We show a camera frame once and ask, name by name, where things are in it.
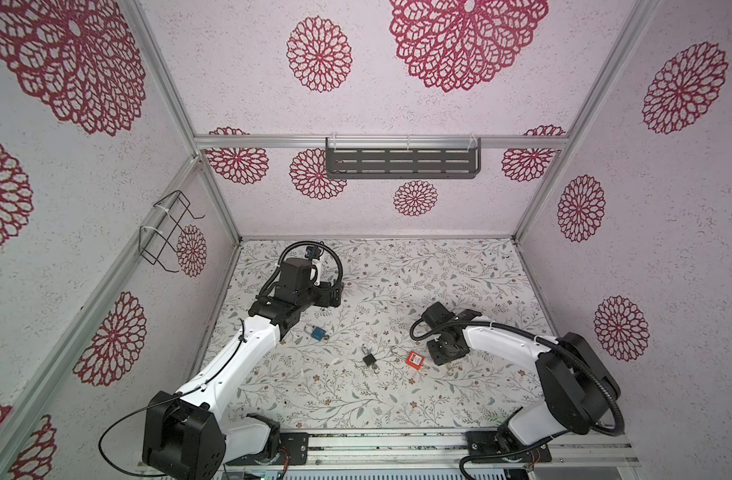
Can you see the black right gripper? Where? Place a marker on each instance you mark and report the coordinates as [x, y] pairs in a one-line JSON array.
[[436, 357]]

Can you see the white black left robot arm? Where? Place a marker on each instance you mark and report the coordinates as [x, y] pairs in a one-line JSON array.
[[185, 435]]

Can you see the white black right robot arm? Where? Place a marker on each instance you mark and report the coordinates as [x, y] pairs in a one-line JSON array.
[[579, 394]]

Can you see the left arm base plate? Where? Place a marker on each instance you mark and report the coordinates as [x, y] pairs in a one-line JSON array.
[[286, 448]]

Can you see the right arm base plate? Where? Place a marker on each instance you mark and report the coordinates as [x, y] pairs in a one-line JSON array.
[[497, 447]]

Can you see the grey metal wall shelf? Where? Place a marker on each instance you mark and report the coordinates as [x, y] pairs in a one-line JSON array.
[[402, 159]]

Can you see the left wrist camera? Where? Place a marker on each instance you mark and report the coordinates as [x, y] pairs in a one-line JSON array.
[[313, 251]]

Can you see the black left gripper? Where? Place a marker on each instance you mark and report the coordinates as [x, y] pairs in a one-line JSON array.
[[326, 299]]

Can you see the blue padlock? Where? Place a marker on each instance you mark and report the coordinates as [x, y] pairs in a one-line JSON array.
[[317, 333]]

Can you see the red padlock with warning label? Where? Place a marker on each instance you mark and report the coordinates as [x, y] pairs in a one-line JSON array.
[[410, 357]]

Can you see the black wire wall basket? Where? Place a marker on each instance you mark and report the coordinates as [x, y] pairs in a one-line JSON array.
[[153, 241]]

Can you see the aluminium front rail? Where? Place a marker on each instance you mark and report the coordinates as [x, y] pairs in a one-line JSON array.
[[436, 449]]

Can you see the black padlock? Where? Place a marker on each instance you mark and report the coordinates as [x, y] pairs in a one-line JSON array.
[[369, 359]]

